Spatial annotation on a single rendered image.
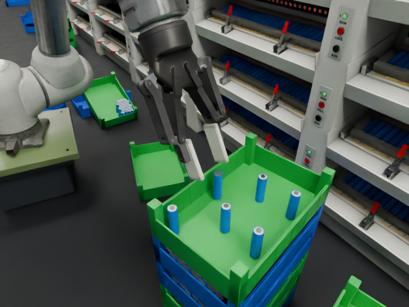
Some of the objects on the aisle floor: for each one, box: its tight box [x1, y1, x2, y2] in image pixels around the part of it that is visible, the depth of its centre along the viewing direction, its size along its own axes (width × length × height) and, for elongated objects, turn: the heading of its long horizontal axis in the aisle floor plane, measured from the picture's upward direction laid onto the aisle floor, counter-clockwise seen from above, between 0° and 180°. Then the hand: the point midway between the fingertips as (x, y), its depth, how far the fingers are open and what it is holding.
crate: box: [130, 141, 190, 201], centre depth 129 cm, size 30×20×8 cm
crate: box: [82, 71, 138, 129], centre depth 166 cm, size 30×20×8 cm
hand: (204, 153), depth 50 cm, fingers open, 5 cm apart
